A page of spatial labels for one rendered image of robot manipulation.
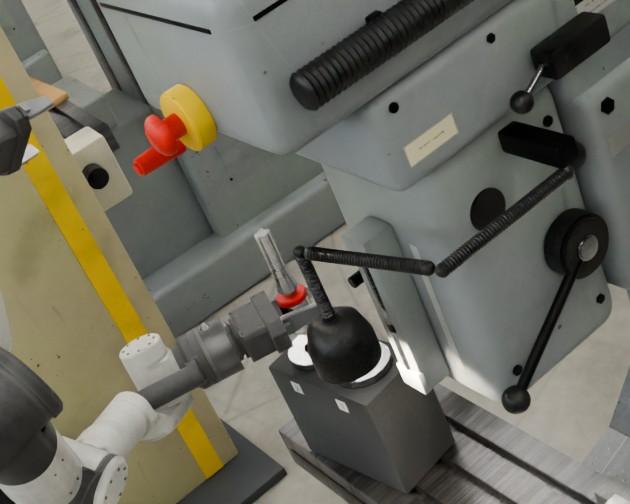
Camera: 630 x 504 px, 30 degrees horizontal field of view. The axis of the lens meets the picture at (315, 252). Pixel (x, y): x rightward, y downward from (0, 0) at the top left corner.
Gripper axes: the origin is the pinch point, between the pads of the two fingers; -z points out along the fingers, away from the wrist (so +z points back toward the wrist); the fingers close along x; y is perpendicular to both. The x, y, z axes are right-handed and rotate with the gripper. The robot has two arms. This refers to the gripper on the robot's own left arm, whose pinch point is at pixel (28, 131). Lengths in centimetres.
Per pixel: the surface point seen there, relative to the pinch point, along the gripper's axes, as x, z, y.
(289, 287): 8.5, -3.2, -48.7
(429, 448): -3, -8, -79
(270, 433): -143, -106, -36
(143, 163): 50, 40, -42
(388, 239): 51, 25, -64
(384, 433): 2, 0, -73
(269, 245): 13.9, -1.5, -43.6
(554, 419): -83, -125, -95
